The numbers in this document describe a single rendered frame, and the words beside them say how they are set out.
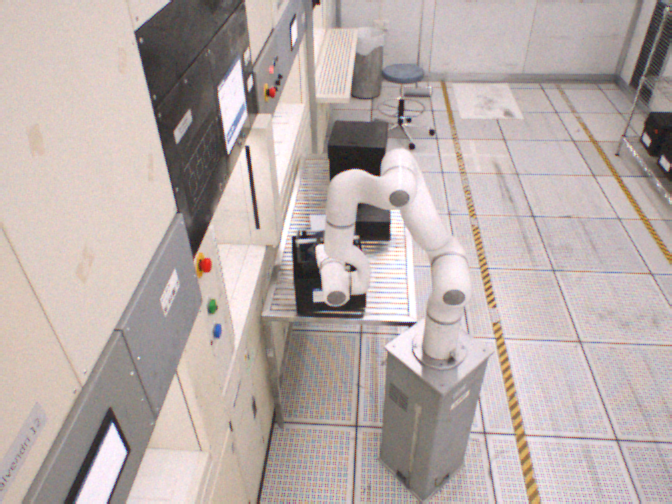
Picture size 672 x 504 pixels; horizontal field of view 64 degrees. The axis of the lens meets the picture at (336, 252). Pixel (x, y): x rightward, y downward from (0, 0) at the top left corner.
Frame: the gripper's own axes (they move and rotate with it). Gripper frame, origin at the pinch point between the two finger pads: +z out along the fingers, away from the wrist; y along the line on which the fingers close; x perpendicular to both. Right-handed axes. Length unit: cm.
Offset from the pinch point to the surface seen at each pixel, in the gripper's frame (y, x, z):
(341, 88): 24, -21, 195
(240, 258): -35.3, -18.2, 15.9
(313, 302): -7.3, -24.3, -7.2
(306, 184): -6, -29, 88
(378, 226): 24.5, -22.3, 35.8
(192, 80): -32, 72, -28
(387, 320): 20.1, -30.0, -14.6
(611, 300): 169, -108, 60
